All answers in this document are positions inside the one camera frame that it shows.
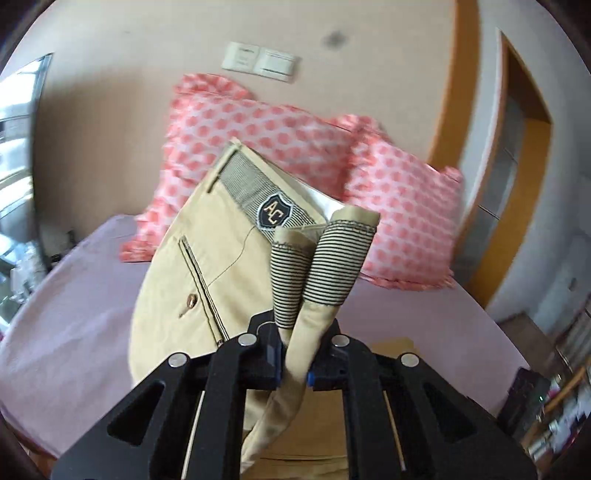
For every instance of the window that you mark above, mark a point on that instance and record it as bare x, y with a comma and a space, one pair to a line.
18, 152

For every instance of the cluttered wooden shelf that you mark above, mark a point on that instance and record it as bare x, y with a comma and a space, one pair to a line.
565, 401

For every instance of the small pink dotted pillow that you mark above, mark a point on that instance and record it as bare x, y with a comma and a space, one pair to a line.
406, 217

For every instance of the wide white wall switch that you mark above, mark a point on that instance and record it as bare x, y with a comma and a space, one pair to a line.
278, 65

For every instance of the black box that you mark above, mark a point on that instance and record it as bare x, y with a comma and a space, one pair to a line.
524, 399

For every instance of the square white wall switch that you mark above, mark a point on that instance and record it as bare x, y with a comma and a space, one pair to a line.
241, 57

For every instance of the khaki pants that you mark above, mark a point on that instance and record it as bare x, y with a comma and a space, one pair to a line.
231, 277

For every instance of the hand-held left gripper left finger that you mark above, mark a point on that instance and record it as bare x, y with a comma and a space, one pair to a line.
277, 369

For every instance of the large pink dotted pillow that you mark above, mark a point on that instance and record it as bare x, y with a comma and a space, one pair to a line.
258, 134

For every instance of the bed with lilac sheet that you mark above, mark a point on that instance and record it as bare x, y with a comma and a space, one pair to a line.
69, 323

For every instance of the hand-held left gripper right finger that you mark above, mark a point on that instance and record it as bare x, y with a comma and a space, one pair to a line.
311, 379

